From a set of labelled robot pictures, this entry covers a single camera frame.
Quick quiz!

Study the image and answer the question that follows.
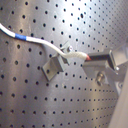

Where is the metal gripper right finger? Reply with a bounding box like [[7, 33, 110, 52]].
[[87, 44, 128, 66]]

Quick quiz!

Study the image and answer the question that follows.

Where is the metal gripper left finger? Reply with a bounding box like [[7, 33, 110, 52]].
[[82, 62, 128, 98]]

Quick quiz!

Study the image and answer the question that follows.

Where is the white cable with blue bands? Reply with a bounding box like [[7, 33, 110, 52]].
[[0, 23, 92, 62]]

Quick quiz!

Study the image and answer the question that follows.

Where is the perforated metal breadboard plate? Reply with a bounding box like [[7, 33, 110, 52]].
[[0, 0, 128, 128]]

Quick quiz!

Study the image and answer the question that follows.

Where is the grey metal cable clip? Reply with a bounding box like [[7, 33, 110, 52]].
[[41, 41, 72, 82]]

